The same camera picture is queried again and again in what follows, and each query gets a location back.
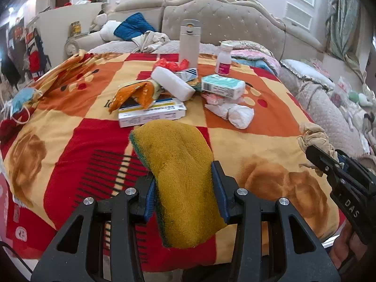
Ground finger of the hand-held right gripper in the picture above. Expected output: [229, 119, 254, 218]
[305, 145, 343, 183]
[336, 149, 353, 169]

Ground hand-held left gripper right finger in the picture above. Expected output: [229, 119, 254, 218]
[211, 161, 343, 282]

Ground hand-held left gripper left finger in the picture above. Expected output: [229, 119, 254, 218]
[31, 179, 156, 282]

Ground beige cloth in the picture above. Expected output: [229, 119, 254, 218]
[297, 122, 340, 165]

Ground yellow green scouring sponge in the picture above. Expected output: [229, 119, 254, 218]
[129, 120, 228, 249]

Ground person's right hand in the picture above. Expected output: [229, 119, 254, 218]
[329, 221, 368, 270]

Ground beige ornate sofa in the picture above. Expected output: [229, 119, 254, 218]
[282, 67, 373, 159]

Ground green plush toy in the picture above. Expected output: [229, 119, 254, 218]
[348, 91, 373, 106]

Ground crumpled white plastic bag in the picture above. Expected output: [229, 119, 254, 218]
[205, 95, 255, 130]

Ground red orange printed blanket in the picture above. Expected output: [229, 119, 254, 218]
[0, 51, 347, 272]

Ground white blue medicine box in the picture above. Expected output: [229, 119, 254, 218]
[118, 98, 188, 128]

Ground white sequin trim pillow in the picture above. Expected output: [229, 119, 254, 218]
[280, 59, 335, 90]

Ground white teal tissue pack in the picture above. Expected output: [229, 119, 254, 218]
[201, 74, 246, 100]

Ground orange plastic bag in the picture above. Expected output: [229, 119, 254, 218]
[108, 79, 162, 113]

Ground white foam block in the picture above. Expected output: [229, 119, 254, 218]
[151, 66, 196, 102]

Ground striped snack wrapper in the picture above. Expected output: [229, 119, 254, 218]
[173, 67, 198, 83]

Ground pink patterned blanket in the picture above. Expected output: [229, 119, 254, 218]
[231, 39, 282, 75]

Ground white pink label medicine bottle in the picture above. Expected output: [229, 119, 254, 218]
[215, 43, 233, 75]

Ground red plastic wrapper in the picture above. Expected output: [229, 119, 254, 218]
[156, 58, 189, 72]

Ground pale green curtain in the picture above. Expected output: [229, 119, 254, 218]
[326, 0, 376, 62]

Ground white thermos bottle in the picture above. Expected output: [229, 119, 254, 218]
[179, 19, 200, 65]

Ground beige crumpled garment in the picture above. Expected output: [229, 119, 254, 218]
[131, 31, 171, 54]

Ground blue face mask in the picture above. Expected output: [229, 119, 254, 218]
[1, 87, 43, 124]

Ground beige upholstered sofa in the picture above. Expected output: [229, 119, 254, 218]
[65, 0, 165, 56]

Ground beige tufted headboard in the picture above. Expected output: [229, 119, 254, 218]
[161, 0, 324, 62]

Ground blue quilted jacket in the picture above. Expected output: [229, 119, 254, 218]
[114, 12, 157, 42]

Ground white cushion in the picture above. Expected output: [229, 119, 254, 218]
[100, 20, 121, 40]

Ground red hanging clothes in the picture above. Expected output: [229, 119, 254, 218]
[25, 28, 47, 80]

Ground black hanging garment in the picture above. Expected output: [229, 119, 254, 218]
[0, 53, 22, 91]

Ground white cabinet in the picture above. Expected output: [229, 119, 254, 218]
[26, 2, 103, 62]

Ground black cable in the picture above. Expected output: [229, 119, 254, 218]
[0, 241, 33, 274]

